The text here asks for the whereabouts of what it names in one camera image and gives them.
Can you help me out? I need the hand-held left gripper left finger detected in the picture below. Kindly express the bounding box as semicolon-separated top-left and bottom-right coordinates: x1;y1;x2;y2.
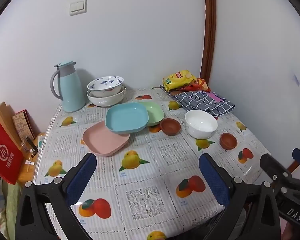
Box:
15;152;97;240

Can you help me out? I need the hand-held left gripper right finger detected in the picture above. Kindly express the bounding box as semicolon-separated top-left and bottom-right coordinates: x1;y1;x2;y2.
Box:
199;153;281;240

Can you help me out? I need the small brown bowl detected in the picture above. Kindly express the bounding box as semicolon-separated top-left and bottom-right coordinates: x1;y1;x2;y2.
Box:
220;133;238;150
160;118;181;136

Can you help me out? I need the pink square plate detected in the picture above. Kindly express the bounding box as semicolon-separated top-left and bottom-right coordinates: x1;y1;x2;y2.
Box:
82;120;131;157

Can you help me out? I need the small white bowl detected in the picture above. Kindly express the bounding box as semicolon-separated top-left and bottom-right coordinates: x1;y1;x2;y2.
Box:
185;110;218;140

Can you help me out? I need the blue square plate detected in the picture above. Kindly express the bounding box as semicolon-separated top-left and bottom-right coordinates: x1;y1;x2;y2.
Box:
105;102;149;134

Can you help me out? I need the green square plate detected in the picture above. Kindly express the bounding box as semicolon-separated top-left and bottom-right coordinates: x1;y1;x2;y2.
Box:
140;101;165;127

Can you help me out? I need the wooden side table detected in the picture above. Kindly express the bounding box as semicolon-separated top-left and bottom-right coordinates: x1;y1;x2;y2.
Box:
16;132;46;188

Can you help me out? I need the small black tool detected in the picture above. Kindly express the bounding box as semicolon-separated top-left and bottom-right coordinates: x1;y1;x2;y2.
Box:
26;136;39;156

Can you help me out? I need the fruit print tablecloth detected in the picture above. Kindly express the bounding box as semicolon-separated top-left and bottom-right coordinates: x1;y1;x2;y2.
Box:
33;87;271;240

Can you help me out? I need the grey checked cloth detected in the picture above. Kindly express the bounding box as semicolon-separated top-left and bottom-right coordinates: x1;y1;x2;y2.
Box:
160;85;236;117

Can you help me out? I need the light green bedding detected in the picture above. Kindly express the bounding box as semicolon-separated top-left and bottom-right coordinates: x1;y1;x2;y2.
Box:
0;170;23;240

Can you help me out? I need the red paper bag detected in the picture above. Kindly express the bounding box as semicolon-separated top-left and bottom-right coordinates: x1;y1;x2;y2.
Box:
0;122;24;185

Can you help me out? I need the tan patterned box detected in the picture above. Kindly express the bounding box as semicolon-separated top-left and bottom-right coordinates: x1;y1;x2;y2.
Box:
12;109;37;143

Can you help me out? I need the large white scroll-pattern bowl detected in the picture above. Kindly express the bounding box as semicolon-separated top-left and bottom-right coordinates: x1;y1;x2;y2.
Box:
86;84;127;107

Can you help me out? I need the light blue thermos jug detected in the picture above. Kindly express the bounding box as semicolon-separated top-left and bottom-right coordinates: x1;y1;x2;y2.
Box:
50;60;87;112

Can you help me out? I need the red chips bag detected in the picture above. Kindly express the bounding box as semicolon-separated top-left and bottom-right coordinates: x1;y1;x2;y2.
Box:
176;78;212;92

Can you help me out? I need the blue crane pattern bowl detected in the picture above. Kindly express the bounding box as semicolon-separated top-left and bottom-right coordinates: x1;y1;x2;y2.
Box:
87;76;124;98

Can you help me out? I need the brown paper bag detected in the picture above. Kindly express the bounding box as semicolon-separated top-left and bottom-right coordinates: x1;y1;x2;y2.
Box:
0;102;21;143

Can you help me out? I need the yellow chips bag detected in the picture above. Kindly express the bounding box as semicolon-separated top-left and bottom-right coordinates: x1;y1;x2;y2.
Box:
162;70;197;92

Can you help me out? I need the brown wooden door frame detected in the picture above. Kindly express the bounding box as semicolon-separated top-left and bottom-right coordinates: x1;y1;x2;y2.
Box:
199;0;217;87

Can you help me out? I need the white light switch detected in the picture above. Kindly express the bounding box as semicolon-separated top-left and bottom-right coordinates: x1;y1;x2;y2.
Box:
70;0;87;16

